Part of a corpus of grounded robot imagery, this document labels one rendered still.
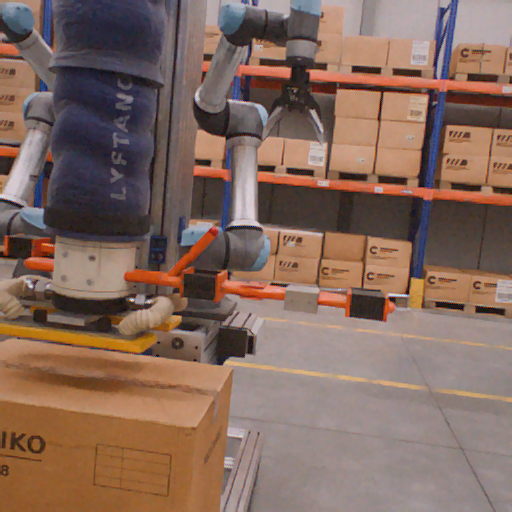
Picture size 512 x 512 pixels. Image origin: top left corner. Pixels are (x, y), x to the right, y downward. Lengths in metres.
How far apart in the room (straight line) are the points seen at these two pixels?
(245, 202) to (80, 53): 0.75
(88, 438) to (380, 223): 8.66
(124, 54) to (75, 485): 0.85
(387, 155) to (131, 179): 7.24
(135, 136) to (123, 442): 0.61
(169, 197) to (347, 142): 6.55
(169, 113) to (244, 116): 0.24
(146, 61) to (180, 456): 0.79
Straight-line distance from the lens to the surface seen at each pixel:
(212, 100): 1.82
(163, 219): 1.98
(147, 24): 1.32
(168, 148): 1.98
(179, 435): 1.21
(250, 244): 1.80
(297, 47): 1.55
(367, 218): 9.68
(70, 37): 1.33
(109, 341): 1.25
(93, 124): 1.28
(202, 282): 1.27
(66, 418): 1.27
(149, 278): 1.32
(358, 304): 1.26
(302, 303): 1.26
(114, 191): 1.28
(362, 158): 8.37
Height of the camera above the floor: 1.40
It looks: 6 degrees down
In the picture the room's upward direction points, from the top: 6 degrees clockwise
